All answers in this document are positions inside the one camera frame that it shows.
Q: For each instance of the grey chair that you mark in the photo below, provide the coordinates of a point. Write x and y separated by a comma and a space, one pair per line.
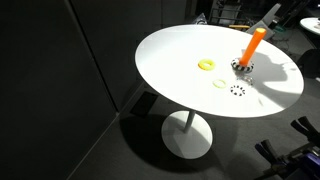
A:
270, 16

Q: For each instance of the black floor mat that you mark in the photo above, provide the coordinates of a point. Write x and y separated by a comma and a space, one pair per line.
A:
144, 104

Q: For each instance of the metal rack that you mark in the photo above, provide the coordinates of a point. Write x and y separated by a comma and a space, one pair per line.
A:
230, 13

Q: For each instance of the orange stake with striped base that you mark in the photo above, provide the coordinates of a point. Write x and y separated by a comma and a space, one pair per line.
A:
251, 46

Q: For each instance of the yellow bar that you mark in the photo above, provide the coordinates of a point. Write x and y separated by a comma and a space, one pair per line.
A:
239, 26

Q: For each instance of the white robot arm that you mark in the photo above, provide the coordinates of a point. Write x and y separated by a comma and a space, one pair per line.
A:
296, 8

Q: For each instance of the small white black object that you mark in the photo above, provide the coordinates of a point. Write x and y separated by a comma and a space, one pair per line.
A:
247, 77

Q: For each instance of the white table pedestal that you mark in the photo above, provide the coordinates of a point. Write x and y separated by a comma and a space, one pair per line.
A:
186, 136

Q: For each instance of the white round side table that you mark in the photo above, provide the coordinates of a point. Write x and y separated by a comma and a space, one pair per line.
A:
311, 23

